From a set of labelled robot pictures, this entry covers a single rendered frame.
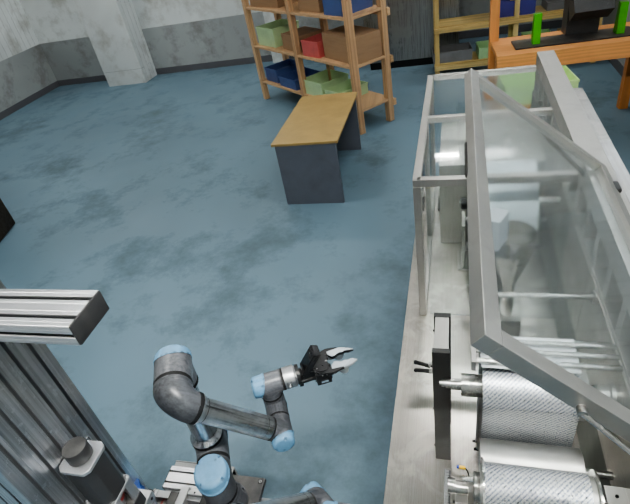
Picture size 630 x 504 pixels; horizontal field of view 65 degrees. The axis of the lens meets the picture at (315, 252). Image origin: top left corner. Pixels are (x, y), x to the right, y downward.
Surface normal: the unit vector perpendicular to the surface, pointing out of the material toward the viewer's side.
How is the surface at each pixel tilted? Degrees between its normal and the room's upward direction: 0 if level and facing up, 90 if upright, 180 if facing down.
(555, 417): 92
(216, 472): 8
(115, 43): 90
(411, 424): 0
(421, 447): 0
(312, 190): 90
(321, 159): 90
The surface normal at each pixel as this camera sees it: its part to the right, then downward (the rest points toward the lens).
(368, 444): -0.17, -0.79
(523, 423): -0.22, 0.63
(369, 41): 0.51, 0.43
